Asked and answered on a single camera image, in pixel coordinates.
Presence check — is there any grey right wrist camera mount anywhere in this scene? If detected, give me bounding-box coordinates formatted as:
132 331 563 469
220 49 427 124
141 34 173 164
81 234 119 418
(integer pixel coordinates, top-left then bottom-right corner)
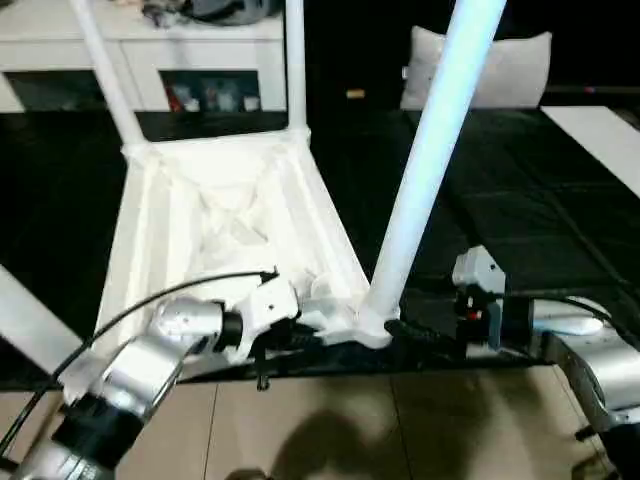
451 244 508 352

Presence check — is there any grey round pot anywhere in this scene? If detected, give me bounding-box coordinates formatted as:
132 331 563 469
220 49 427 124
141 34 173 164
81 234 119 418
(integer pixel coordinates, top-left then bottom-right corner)
189 0 285 27

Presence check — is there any white glass-door cabinet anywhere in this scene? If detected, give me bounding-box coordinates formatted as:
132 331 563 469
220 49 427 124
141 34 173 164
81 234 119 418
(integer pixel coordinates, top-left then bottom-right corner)
0 0 290 115

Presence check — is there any white pillow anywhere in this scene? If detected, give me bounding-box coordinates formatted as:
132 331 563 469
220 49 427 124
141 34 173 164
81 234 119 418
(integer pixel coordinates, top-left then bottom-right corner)
399 25 554 111

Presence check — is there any white flat board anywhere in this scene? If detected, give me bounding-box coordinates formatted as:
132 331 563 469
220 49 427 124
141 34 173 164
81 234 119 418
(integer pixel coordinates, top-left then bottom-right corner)
542 105 640 200

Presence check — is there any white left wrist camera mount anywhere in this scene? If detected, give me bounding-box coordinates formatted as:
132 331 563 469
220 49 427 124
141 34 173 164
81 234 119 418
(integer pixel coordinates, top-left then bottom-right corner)
228 277 302 365

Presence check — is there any white plastic table top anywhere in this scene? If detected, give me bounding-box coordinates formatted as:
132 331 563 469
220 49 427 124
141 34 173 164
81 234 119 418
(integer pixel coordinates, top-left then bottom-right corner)
59 127 402 402

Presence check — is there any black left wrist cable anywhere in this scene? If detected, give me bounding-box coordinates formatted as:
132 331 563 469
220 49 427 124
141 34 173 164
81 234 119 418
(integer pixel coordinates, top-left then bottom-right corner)
0 268 280 451

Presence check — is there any black box with gold label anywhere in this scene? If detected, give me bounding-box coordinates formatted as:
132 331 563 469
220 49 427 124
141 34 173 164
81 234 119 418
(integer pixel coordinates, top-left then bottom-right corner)
303 0 451 115

